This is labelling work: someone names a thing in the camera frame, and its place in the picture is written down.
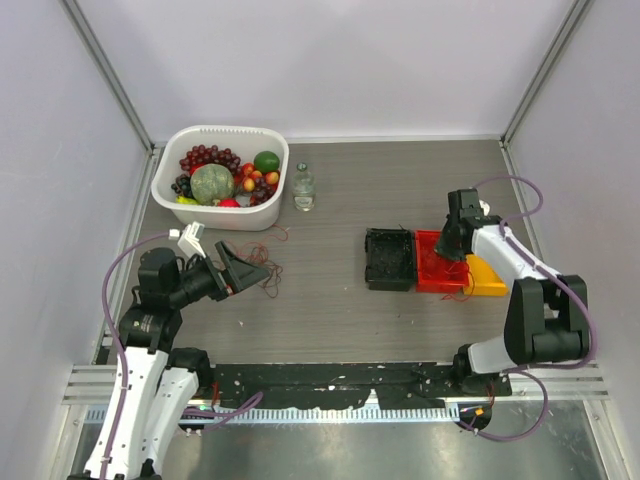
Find red grape bunch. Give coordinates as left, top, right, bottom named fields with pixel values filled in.
left=179, top=144, right=241, bottom=175

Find white plastic basket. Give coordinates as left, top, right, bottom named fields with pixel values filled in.
left=151, top=125, right=289, bottom=231

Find peach fruit cluster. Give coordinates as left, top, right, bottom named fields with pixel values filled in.
left=240, top=163, right=280, bottom=194

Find white slotted cable duct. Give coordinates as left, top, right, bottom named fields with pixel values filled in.
left=85, top=404, right=460, bottom=425

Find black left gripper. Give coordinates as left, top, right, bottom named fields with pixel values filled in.
left=169, top=239, right=268, bottom=307

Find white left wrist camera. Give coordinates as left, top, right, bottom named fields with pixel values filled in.
left=168, top=221, right=206, bottom=258

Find green melon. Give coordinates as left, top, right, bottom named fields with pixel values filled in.
left=190, top=164, right=235, bottom=206

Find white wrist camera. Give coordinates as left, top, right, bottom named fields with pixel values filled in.
left=168, top=221, right=206, bottom=258
left=479, top=199, right=491, bottom=216

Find green lime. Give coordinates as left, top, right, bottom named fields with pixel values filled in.
left=253, top=151, right=280, bottom=175

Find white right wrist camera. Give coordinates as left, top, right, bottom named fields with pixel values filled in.
left=479, top=199, right=491, bottom=216

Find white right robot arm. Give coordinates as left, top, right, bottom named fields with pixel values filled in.
left=434, top=188, right=597, bottom=395

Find brown thin cable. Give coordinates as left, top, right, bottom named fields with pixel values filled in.
left=234, top=224, right=291, bottom=300

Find red apple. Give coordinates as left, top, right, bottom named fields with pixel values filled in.
left=218, top=198, right=241, bottom=208

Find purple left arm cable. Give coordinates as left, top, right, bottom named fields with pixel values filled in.
left=99, top=230, right=265, bottom=480

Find clear glass bottle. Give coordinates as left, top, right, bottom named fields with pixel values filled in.
left=292, top=162, right=316, bottom=212

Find red cable bundle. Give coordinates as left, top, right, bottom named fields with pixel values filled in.
left=419, top=239, right=476, bottom=303

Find black plastic bin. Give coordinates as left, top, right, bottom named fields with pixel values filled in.
left=364, top=228, right=417, bottom=292

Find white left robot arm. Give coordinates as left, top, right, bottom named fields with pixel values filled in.
left=77, top=242, right=269, bottom=479

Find red plastic bin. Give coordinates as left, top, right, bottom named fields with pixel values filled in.
left=414, top=230, right=468, bottom=294

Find orange plastic bin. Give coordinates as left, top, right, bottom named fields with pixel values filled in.
left=463, top=255, right=508, bottom=297

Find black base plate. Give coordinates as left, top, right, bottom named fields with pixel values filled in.
left=196, top=362, right=512, bottom=410

